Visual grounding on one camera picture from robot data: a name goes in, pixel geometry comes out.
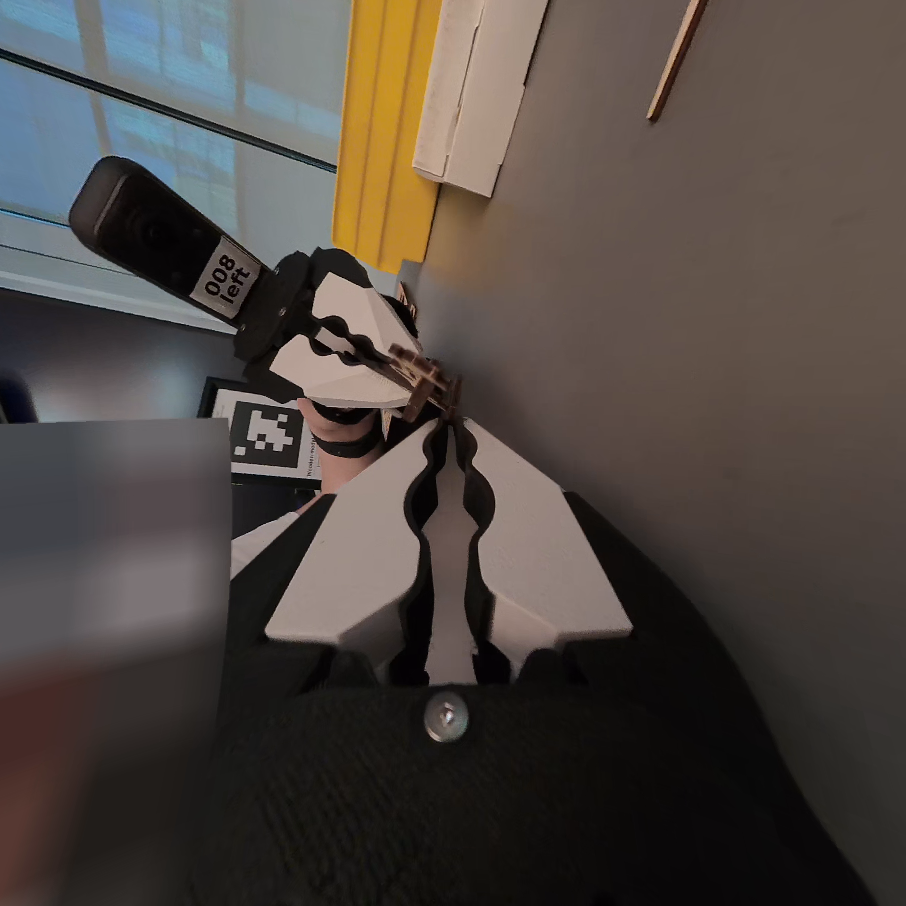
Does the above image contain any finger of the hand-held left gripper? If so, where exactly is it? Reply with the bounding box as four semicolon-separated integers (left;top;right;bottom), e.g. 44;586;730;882
310;271;424;355
268;335;419;411

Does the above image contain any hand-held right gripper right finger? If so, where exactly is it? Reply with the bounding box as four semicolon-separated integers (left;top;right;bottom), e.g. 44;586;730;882
460;418;633;657

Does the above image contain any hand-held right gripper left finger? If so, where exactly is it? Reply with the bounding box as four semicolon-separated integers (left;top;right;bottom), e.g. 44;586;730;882
264;418;445;650

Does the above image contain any wooden model part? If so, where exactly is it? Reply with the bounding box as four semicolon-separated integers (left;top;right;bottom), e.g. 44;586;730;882
386;343;464;426

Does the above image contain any person's left forearm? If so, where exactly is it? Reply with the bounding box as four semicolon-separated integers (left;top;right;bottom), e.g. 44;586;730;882
230;453;372;585

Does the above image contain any person's left hand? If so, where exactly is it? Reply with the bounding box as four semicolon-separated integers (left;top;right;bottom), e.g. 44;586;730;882
299;398;388;457

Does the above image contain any black framed marker sign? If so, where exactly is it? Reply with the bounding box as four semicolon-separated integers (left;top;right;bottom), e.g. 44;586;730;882
198;377;323;486

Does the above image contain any large glass window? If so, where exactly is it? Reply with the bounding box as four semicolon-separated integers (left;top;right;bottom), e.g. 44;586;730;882
0;0;355;334

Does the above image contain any yellow plastic bin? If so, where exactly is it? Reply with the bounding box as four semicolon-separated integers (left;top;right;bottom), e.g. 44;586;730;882
331;0;443;275

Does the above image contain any white cardboard tray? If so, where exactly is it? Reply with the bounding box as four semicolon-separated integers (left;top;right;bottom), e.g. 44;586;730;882
412;0;552;198

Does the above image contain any thin wooden strip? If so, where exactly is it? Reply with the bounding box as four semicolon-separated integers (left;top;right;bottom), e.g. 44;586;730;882
646;0;710;121

